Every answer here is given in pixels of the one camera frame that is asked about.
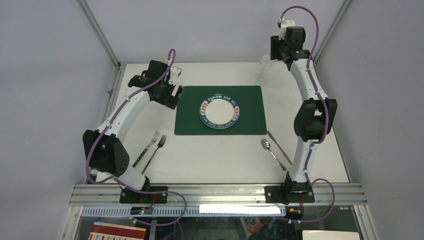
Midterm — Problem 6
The clear drinking glass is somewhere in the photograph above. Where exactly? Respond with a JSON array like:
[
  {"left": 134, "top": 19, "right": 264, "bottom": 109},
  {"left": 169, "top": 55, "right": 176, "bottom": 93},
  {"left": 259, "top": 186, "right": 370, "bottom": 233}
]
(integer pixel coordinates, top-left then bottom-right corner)
[{"left": 259, "top": 54, "right": 274, "bottom": 75}]

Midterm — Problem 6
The slim silver fork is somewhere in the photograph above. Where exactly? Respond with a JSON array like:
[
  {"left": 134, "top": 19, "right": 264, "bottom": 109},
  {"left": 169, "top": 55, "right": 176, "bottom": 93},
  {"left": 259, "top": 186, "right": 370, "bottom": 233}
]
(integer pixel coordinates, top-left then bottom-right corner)
[{"left": 141, "top": 135, "right": 167, "bottom": 174}]

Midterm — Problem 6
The silver fork dark handle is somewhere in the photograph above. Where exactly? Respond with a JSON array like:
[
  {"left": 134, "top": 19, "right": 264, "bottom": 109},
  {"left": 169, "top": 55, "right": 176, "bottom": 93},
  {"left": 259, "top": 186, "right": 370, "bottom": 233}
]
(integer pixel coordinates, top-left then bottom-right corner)
[{"left": 132, "top": 130, "right": 160, "bottom": 168}]

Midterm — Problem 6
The white plate teal rim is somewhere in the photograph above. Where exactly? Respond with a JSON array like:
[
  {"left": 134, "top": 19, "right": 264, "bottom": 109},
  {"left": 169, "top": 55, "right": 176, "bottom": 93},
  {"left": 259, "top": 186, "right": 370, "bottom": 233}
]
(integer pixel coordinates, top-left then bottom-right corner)
[{"left": 198, "top": 93, "right": 241, "bottom": 130}]

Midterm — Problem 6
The dark green placemat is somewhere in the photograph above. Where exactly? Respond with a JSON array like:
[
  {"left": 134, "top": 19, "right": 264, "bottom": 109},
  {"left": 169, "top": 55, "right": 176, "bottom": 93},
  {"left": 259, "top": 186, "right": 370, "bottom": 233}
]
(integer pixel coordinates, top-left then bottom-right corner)
[{"left": 174, "top": 85, "right": 267, "bottom": 136}]

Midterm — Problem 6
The silver table knife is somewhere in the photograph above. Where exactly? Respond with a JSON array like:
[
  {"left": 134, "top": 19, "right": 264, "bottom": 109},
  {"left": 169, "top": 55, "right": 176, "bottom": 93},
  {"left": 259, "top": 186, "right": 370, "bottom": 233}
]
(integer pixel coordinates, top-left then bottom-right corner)
[{"left": 267, "top": 130, "right": 293, "bottom": 166}]

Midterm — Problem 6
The silver spoon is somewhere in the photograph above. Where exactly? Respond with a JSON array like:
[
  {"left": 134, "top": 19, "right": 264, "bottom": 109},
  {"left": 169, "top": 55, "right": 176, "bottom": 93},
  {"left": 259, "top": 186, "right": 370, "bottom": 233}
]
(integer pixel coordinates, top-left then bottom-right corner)
[{"left": 260, "top": 138, "right": 287, "bottom": 171}]

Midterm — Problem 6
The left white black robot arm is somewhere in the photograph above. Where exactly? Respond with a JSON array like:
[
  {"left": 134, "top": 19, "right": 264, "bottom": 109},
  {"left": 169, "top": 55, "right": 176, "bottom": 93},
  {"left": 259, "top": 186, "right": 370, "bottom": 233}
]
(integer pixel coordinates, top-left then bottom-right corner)
[{"left": 82, "top": 58, "right": 184, "bottom": 203}]

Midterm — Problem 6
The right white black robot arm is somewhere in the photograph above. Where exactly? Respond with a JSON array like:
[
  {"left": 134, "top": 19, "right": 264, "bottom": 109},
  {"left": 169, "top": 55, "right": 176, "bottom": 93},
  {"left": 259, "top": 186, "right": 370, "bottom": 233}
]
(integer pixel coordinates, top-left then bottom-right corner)
[{"left": 270, "top": 26, "right": 338, "bottom": 203}]

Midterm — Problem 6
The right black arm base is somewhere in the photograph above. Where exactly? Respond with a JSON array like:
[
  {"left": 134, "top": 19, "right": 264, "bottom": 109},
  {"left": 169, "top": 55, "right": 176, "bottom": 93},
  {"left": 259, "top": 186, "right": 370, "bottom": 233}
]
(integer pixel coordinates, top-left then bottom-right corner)
[{"left": 264, "top": 185, "right": 315, "bottom": 205}]

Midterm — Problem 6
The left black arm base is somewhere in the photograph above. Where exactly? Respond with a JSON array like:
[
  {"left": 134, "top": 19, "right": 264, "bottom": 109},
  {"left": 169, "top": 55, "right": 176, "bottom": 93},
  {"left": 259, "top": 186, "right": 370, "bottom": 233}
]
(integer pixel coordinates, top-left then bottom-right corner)
[{"left": 119, "top": 186, "right": 169, "bottom": 204}]

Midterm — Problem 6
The red striped book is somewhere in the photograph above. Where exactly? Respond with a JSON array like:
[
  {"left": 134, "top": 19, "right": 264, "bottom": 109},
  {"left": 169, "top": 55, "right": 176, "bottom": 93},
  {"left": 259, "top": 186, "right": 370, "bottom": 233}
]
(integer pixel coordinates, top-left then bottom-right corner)
[{"left": 88, "top": 222, "right": 147, "bottom": 240}]

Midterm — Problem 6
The orange object under table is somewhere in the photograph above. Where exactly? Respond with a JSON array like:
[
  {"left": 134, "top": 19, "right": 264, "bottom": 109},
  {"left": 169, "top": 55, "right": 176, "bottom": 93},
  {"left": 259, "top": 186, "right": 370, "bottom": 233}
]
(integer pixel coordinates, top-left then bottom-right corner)
[{"left": 247, "top": 218, "right": 268, "bottom": 234}]

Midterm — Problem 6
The white box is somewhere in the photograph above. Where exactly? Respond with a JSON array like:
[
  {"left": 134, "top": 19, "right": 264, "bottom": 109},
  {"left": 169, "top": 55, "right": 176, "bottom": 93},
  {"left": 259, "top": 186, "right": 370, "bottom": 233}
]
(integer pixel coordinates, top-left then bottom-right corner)
[{"left": 302, "top": 230, "right": 360, "bottom": 240}]

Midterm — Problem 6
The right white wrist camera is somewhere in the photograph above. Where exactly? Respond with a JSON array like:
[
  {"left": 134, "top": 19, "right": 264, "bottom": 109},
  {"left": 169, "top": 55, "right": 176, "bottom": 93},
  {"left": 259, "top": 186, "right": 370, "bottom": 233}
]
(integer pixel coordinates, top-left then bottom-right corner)
[{"left": 277, "top": 18, "right": 296, "bottom": 40}]

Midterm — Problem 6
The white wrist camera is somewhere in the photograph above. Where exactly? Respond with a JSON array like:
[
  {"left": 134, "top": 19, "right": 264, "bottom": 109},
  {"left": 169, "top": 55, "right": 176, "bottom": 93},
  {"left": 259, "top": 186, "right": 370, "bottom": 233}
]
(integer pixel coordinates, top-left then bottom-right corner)
[
  {"left": 166, "top": 64, "right": 182, "bottom": 86},
  {"left": 277, "top": 18, "right": 296, "bottom": 40}
]

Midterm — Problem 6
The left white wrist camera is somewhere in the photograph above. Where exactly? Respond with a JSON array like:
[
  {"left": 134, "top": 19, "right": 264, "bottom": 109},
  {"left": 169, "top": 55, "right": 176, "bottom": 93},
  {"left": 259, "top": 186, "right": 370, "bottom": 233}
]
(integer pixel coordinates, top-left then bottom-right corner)
[{"left": 166, "top": 64, "right": 182, "bottom": 86}]

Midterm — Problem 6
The white slotted cable duct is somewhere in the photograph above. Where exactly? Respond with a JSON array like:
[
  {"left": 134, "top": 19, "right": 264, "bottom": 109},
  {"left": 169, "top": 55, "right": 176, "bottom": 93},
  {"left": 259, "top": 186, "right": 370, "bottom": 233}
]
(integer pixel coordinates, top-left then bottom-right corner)
[{"left": 81, "top": 204, "right": 286, "bottom": 218}]

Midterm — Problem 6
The aluminium frame rail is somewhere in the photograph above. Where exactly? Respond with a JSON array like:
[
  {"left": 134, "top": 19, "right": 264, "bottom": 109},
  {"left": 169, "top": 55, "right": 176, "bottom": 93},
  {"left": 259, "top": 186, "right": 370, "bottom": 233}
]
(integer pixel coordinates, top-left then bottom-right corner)
[{"left": 69, "top": 183, "right": 368, "bottom": 207}]

